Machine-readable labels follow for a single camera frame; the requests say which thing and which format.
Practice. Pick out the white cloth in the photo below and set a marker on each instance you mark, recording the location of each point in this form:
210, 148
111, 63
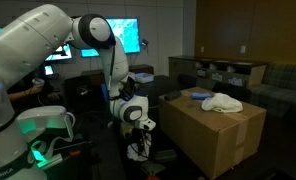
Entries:
222, 103

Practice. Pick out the green plaid sofa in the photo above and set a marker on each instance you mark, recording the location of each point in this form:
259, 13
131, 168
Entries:
277, 92

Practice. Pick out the wooden shelf cabinet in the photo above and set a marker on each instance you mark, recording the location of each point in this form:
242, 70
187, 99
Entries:
208, 71

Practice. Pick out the blue sponge block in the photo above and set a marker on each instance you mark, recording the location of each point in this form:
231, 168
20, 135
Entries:
200, 96

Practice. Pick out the green cloth wedge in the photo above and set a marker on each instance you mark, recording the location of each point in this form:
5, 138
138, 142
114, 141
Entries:
151, 168

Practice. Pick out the red apple toy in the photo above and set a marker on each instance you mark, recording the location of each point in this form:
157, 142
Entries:
152, 178

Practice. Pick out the cardboard box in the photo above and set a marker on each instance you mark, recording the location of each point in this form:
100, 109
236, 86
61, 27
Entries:
215, 142

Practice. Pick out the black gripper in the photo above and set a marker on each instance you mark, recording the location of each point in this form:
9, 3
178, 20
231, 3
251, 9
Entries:
139, 143

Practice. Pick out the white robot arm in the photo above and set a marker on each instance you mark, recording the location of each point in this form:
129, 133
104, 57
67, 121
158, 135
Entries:
29, 41

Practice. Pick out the white plastic bag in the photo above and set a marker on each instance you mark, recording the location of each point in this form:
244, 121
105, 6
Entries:
134, 153

